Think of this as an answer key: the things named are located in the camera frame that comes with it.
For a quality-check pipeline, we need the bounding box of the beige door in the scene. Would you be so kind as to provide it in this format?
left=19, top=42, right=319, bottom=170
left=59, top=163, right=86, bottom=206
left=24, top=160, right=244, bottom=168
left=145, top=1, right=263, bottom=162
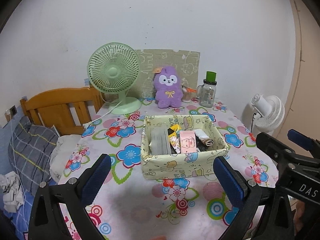
left=271, top=0, right=320, bottom=155

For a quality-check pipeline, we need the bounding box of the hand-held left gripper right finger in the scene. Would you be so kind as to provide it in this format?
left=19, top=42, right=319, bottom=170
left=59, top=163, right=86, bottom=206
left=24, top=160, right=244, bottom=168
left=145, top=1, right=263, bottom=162
left=212, top=156, right=295, bottom=240

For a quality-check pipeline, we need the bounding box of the pink cartoon tissue packet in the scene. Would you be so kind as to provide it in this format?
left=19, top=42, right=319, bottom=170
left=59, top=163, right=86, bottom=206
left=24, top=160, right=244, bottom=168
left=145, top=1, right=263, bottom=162
left=179, top=130, right=198, bottom=154

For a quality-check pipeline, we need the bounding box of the yellow cartoon print storage box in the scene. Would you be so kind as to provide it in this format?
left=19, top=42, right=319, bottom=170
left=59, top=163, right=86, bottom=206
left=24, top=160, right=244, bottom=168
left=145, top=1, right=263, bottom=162
left=140, top=115, right=229, bottom=180

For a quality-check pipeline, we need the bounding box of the blue bed sheet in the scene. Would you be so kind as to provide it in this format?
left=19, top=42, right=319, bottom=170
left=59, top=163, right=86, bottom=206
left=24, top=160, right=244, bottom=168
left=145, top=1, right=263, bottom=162
left=0, top=200, right=73, bottom=240

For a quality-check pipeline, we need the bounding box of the white fan power cable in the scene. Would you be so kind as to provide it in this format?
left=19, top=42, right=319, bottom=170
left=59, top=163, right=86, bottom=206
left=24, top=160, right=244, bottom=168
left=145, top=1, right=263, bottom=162
left=82, top=100, right=124, bottom=130

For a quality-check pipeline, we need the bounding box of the crumpled white cloth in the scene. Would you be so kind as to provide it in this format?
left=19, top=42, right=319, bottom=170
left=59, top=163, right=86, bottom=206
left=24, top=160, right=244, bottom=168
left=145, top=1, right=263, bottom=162
left=0, top=171, right=25, bottom=213

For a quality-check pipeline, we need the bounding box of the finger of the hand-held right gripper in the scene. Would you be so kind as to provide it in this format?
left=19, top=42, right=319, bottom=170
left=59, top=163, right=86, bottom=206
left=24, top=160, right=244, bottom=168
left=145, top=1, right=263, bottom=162
left=287, top=129, right=320, bottom=159
left=256, top=132, right=320, bottom=178

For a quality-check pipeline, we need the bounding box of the grey plaid pillow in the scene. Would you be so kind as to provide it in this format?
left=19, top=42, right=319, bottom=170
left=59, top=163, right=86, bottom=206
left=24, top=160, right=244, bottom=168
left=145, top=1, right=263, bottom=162
left=7, top=116, right=59, bottom=197

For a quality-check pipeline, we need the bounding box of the yellow cartoon tissue packet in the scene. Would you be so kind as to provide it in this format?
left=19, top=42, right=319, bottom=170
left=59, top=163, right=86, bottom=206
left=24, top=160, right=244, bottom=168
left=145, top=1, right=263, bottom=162
left=167, top=125, right=181, bottom=153

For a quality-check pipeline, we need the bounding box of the white standing fan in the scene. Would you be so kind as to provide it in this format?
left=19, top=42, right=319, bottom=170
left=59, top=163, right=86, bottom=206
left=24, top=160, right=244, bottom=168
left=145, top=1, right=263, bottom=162
left=251, top=94, right=285, bottom=133

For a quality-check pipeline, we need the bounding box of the black plastic bag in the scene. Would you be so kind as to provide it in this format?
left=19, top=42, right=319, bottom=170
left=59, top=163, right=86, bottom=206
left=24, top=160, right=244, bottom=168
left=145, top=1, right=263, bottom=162
left=194, top=137, right=213, bottom=153

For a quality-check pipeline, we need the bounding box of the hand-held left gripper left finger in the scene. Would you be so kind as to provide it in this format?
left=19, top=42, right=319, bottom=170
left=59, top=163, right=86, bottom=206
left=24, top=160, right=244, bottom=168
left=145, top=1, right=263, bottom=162
left=29, top=153, right=112, bottom=240

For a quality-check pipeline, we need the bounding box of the wooden bed headboard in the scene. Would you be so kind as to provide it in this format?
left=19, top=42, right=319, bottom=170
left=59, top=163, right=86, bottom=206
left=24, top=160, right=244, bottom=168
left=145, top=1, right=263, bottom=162
left=20, top=87, right=104, bottom=136

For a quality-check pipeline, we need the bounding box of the purple plush bunny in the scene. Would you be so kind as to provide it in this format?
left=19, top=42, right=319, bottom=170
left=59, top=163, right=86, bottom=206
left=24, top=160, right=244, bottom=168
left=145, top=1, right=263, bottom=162
left=153, top=66, right=184, bottom=109

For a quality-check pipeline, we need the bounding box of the glass mug jar green lid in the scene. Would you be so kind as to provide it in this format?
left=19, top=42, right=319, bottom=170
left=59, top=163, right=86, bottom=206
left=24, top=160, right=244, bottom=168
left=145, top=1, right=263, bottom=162
left=197, top=71, right=217, bottom=108

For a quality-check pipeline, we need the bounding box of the green desk fan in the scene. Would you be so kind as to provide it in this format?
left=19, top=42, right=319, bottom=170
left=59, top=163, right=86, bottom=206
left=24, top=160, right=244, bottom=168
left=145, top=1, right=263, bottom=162
left=87, top=43, right=142, bottom=115

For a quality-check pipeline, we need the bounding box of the cotton swab container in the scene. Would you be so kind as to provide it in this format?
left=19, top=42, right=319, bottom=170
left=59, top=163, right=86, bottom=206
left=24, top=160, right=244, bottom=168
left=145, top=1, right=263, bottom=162
left=182, top=85, right=194, bottom=103

